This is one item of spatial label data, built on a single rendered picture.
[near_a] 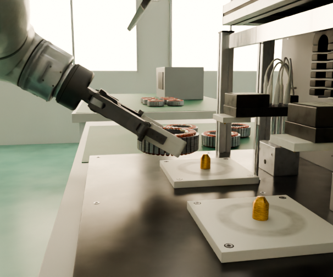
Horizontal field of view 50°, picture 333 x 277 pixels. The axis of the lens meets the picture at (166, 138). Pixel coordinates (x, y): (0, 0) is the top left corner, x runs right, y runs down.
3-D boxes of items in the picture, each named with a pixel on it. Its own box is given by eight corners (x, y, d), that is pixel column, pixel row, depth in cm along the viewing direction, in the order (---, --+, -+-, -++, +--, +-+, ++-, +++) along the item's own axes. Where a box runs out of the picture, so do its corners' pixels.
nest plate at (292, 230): (221, 263, 36) (221, 251, 36) (186, 209, 50) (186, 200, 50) (355, 250, 39) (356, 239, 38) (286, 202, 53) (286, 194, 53)
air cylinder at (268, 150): (273, 176, 66) (274, 147, 65) (256, 166, 74) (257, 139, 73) (298, 175, 67) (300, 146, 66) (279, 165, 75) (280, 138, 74)
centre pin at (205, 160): (201, 169, 67) (201, 155, 66) (198, 166, 69) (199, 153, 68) (211, 169, 67) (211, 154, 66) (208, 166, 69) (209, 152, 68)
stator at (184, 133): (140, 158, 59) (140, 136, 59) (134, 144, 70) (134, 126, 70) (205, 156, 61) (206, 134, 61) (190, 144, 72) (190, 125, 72)
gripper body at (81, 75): (56, 98, 65) (101, 123, 67) (50, 102, 57) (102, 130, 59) (76, 62, 64) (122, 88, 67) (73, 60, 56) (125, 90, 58)
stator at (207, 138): (209, 149, 99) (209, 136, 98) (195, 142, 110) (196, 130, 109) (246, 148, 102) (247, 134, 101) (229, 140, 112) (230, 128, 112)
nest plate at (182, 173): (173, 188, 59) (173, 181, 59) (159, 166, 74) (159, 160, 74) (259, 183, 62) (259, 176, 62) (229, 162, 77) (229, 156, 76)
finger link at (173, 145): (150, 121, 59) (151, 122, 58) (186, 142, 60) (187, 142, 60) (141, 137, 59) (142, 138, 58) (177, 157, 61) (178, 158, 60)
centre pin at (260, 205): (255, 221, 43) (256, 200, 43) (249, 215, 45) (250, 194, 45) (271, 220, 44) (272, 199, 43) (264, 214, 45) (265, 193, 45)
